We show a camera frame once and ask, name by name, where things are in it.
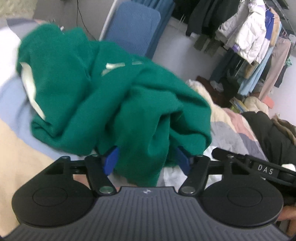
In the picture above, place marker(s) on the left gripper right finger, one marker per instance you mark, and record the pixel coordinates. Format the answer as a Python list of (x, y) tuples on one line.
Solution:
[(196, 170)]

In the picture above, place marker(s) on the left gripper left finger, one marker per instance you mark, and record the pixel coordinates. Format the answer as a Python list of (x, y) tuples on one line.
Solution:
[(99, 167)]

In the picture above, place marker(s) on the green hooded sweatshirt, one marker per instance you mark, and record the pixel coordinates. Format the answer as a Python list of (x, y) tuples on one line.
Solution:
[(92, 95)]

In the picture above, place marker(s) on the black garment on bed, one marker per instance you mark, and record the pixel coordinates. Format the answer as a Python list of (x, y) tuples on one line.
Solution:
[(278, 148)]

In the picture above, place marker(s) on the pastel patchwork quilt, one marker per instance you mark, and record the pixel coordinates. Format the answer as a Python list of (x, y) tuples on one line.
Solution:
[(23, 156)]

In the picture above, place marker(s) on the light blue hanging garment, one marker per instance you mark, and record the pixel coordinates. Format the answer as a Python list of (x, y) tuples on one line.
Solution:
[(247, 85)]

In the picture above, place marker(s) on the beige hanging trousers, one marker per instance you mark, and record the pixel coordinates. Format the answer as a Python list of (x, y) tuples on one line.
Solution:
[(278, 58)]

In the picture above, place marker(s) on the blue padded chair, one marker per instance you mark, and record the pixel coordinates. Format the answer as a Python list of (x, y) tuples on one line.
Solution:
[(131, 25)]

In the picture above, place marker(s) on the white puffer jacket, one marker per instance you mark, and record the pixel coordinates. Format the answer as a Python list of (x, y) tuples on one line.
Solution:
[(246, 31)]

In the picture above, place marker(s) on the black hanging jacket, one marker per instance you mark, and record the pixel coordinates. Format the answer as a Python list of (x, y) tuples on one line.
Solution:
[(204, 17)]

